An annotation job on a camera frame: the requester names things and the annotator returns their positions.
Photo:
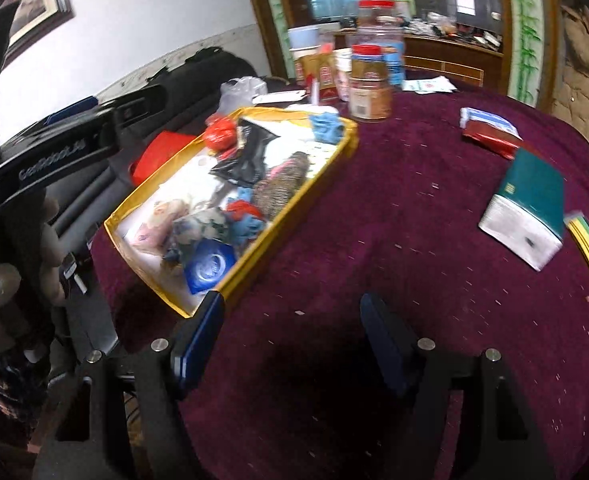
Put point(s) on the dark framed picture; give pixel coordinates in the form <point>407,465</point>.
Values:
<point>39,5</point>

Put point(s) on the blue round foil packet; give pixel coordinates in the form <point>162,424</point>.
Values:
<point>209,267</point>

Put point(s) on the white plastic tub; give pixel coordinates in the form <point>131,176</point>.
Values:
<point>343,75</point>

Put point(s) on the large red drink carton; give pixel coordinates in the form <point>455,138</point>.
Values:
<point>327,80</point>

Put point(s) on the small red drink carton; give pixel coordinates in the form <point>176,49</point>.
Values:
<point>305,70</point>

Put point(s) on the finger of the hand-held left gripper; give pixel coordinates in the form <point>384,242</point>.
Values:
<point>139,102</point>

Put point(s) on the blue and red cloth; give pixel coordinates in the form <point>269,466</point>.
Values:
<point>244,220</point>

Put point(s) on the blue white paper cup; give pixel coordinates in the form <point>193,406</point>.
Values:
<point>304,42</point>

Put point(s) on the wooden sideboard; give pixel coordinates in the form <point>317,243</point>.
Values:
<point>449,57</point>

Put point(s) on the large clear jar red lid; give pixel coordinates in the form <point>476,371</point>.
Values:
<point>377,27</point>

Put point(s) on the white paper slips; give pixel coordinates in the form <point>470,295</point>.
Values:
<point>429,85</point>

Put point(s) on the clear plastic bag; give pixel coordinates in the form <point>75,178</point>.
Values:
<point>242,92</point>

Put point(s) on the pink floral cloth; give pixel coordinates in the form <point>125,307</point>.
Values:
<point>159,222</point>

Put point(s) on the blue white tissue pack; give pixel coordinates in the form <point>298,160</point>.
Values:
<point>489,117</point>

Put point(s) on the red foil packet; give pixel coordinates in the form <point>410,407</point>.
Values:
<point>491,142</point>

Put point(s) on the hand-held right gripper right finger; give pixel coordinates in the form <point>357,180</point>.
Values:
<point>382,340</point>

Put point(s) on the blue scrunchie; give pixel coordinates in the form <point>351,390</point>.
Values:
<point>327,127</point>

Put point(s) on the green book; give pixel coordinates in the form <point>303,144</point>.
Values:
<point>529,190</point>

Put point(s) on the white soft pack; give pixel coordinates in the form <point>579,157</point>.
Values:
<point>319,108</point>

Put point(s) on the white dotted diaper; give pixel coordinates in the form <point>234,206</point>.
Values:
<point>284,132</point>

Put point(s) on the beige padded coat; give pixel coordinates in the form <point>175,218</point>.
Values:
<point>579,85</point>

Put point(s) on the maroon tablecloth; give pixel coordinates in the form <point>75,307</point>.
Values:
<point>374,235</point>

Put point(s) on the white plastic clip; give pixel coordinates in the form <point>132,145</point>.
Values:
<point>284,97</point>

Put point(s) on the glass jar with red lid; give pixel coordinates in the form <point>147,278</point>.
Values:
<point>370,90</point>

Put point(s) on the black foil packet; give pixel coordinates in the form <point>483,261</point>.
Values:
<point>247,160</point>

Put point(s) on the striped knitted pouch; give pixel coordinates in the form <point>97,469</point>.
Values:
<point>284,182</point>

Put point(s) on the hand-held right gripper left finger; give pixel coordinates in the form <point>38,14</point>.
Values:
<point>199,345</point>

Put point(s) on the white fluffy soft bundle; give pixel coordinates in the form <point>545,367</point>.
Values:
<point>194,175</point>

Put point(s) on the pile of small clutter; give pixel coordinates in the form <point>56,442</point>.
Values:
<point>454,27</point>

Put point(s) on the floral fabric pouch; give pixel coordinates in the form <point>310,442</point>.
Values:
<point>199,232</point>

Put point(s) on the yellow cardboard box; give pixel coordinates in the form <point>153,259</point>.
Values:
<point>324,175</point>

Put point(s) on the wooden glass partition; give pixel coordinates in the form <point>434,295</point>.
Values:
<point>529,35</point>

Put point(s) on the red plastic bag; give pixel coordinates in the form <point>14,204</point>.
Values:
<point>159,155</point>

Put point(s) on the white cup with green lid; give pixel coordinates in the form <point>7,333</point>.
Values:
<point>404,7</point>

